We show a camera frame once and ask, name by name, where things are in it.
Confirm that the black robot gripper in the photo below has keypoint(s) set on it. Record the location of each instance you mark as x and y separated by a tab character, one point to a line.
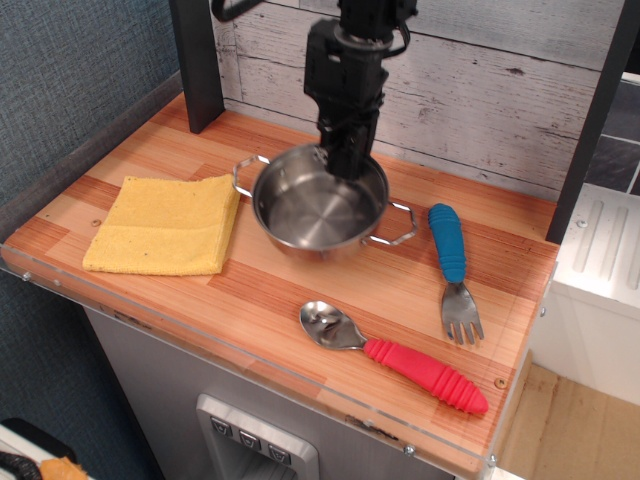
345	78

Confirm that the stainless steel pot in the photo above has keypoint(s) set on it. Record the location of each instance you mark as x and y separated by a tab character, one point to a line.
310	214

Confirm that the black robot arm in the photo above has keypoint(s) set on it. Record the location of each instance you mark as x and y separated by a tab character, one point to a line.
379	23

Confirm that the yellow folded cloth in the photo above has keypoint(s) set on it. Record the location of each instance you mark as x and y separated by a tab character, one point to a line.
166	228

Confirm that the white toy sink unit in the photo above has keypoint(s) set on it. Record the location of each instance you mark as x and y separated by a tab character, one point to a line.
588	329

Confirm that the grey toy dispenser panel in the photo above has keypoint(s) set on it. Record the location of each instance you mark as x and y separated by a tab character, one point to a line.
242	446

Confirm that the orange and black object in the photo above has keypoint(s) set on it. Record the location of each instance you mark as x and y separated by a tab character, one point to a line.
28	452

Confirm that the red handled spoon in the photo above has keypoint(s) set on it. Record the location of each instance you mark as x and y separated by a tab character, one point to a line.
332	329

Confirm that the dark left shelf post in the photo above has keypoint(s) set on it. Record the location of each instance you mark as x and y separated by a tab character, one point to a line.
197	55

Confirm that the dark shelf post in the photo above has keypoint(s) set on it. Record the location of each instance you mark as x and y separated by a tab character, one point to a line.
197	55
620	49

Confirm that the blue handled fork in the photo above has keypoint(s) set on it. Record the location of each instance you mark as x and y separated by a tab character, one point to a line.
459	313

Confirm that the dark right shelf post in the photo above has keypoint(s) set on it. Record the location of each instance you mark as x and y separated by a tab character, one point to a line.
620	49

